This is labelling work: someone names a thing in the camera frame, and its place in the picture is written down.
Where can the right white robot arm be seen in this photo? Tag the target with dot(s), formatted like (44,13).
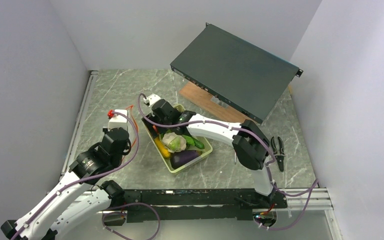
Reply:
(247,140)

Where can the black pliers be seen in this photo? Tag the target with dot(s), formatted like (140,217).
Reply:
(278,149)

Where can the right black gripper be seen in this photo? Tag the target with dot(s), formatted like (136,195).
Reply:
(152,117)

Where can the clear orange zip bag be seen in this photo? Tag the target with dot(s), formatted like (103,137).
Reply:
(135,131)

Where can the purple eggplant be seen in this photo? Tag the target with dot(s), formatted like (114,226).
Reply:
(179,159)

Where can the black network switch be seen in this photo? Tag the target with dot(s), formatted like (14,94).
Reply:
(237,72)

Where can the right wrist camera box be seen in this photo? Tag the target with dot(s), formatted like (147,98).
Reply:
(150,100)

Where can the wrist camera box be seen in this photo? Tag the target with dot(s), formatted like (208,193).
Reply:
(150,100)
(116,120)

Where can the white cauliflower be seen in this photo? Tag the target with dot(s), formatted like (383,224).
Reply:
(174,142)

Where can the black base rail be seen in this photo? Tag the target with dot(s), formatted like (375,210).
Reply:
(242,204)

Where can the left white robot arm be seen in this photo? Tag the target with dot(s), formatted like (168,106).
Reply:
(47,219)

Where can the dark green cucumber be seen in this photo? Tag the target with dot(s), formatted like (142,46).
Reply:
(198,143)

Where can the brown wooden board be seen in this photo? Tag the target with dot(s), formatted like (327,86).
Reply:
(213,105)

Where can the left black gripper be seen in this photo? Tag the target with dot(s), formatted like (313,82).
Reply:
(128,147)

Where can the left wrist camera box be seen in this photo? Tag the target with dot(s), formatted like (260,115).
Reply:
(116,120)

